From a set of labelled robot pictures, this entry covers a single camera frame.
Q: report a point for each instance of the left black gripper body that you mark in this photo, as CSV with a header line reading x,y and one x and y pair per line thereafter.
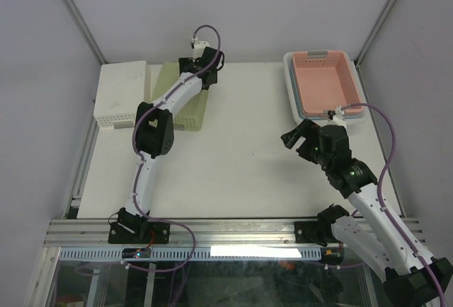
x,y
187,61

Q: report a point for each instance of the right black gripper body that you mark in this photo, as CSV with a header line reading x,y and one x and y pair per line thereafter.
x,y
320,158

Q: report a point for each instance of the white bottom basket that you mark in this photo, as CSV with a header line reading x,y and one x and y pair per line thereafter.
x,y
288,73

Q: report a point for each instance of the green perforated basket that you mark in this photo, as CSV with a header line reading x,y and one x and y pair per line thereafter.
x,y
191,116

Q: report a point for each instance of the pink perforated basket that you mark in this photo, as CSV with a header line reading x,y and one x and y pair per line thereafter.
x,y
325,84

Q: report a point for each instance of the white perforated basket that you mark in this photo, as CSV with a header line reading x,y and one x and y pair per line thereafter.
x,y
121,88

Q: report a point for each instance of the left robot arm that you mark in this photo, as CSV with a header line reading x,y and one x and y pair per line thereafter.
x,y
153,134

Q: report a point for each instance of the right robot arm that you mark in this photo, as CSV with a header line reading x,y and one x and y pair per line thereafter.
x,y
411,275

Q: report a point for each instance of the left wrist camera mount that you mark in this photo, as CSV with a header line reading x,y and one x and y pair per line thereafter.
x,y
198,47

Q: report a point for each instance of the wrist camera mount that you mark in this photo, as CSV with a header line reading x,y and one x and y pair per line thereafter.
x,y
198,47
336,117

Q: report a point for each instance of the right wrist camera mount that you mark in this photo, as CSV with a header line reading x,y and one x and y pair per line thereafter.
x,y
336,117

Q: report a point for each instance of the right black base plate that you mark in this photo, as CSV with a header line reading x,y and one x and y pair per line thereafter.
x,y
316,232

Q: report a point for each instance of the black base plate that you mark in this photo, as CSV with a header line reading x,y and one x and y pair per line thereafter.
x,y
155,231
316,232

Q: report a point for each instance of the white slotted cable duct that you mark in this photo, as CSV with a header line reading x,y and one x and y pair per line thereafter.
x,y
180,254

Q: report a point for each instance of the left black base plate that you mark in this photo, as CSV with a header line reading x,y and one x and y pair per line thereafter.
x,y
155,231

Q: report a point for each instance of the aluminium mounting rail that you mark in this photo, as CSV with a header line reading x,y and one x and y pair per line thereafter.
x,y
206,232

